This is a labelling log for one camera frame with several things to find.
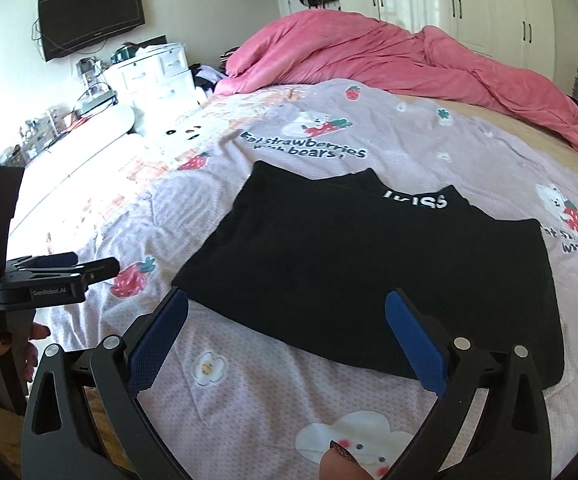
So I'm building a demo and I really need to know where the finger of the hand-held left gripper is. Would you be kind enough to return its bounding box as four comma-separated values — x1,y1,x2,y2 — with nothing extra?
6,252,80,272
34,256,120,288

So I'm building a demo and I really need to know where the blender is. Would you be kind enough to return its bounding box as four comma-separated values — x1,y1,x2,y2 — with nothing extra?
78,57,114,107

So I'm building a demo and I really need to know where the person's right hand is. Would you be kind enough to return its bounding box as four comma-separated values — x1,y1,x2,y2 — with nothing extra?
319,439,370,480

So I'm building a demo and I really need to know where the white wardrobe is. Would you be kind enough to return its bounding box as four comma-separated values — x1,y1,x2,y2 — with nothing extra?
339,0,556,72

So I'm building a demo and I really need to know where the beige bed sheet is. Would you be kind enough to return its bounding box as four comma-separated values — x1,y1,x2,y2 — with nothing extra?
394,91,578,188

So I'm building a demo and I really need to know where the pink duvet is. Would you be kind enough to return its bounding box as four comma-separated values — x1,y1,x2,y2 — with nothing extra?
214,10,578,162

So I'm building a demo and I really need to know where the dark clothes heap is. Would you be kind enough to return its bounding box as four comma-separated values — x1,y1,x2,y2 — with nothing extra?
191,50,237,100

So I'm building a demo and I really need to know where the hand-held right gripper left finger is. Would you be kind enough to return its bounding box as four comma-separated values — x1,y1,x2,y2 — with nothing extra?
21,287,190,480

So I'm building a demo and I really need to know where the clear cosmetics organizer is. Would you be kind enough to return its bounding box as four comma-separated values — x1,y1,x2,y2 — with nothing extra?
19,109,72,153

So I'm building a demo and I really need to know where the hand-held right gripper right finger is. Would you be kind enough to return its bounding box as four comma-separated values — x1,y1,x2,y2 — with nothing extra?
384,289,554,480

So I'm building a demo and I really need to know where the black shirt with orange patches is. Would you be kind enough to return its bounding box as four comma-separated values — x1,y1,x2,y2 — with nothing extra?
171,169,567,389

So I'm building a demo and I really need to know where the strawberry bear printed bed sheet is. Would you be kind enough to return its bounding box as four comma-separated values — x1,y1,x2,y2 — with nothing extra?
44,80,578,480

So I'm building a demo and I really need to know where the black wall television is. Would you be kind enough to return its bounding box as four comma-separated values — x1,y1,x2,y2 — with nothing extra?
37,0,147,63

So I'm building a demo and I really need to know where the white drawer cabinet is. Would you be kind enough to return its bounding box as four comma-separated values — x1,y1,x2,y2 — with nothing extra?
101,42,200,138

